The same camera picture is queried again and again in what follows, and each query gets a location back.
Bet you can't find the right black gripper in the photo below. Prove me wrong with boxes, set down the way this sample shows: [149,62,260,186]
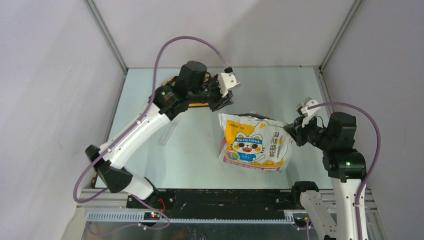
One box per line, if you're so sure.
[284,111,335,151]

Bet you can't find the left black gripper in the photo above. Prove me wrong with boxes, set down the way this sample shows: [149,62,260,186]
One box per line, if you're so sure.
[187,74,234,112]

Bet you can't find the pet food bag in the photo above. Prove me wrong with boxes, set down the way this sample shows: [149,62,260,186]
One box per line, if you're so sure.
[218,113,293,172]

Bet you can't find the yellow double pet bowl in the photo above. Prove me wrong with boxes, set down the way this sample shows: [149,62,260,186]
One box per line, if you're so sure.
[160,76,209,108]

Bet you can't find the clear plastic scoop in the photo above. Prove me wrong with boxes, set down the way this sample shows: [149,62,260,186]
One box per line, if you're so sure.
[157,117,180,147]

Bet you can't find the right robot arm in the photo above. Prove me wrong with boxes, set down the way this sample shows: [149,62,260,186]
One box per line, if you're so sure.
[284,112,369,240]

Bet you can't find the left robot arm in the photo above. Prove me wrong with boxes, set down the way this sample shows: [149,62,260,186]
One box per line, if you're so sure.
[85,61,239,208]

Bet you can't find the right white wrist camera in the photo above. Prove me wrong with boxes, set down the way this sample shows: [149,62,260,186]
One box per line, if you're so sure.
[297,97,321,128]

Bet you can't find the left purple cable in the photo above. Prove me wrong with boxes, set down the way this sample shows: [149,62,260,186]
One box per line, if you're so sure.
[72,36,233,237]

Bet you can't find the aluminium frame rail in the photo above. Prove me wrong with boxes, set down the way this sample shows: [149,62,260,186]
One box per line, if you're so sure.
[76,188,379,226]

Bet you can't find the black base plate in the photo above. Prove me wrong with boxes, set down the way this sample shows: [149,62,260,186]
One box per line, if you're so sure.
[144,188,304,220]

